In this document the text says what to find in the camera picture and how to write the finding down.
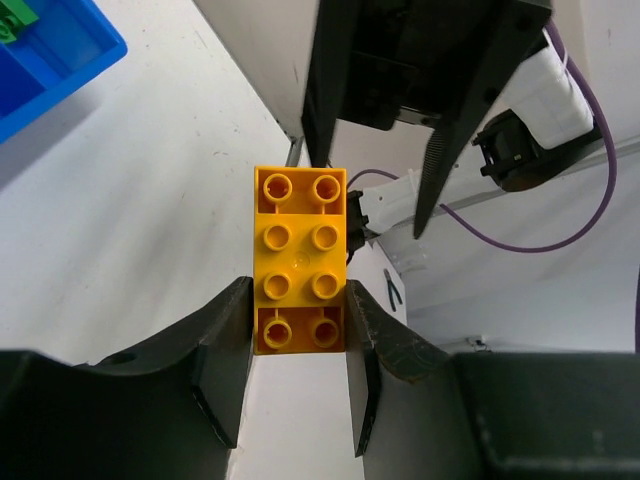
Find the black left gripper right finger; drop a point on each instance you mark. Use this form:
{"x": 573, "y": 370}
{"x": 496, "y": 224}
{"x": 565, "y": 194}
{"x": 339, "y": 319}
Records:
{"x": 420, "y": 413}

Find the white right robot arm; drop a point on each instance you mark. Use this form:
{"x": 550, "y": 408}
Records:
{"x": 513, "y": 160}

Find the blue divided plastic bin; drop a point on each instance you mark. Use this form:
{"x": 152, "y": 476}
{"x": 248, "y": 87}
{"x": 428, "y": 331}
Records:
{"x": 72, "y": 43}

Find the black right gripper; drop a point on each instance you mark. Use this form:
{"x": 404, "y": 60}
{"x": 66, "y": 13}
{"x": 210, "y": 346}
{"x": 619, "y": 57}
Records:
{"x": 444, "y": 61}

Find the green handled pliers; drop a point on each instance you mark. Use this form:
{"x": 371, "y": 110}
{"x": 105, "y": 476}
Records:
{"x": 394, "y": 295}

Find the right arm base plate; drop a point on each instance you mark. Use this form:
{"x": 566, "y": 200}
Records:
{"x": 356, "y": 223}

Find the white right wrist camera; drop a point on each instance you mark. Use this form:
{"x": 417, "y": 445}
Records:
{"x": 545, "y": 96}

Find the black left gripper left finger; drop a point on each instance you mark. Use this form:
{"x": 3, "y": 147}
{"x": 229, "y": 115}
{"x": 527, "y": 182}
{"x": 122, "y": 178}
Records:
{"x": 168, "y": 407}

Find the small green brick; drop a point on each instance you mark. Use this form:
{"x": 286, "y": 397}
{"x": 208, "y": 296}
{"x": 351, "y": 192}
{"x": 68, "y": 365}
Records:
{"x": 15, "y": 16}

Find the yellow studded brick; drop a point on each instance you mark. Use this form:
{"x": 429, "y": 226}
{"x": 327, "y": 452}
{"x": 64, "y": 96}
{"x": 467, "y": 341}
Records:
{"x": 299, "y": 260}

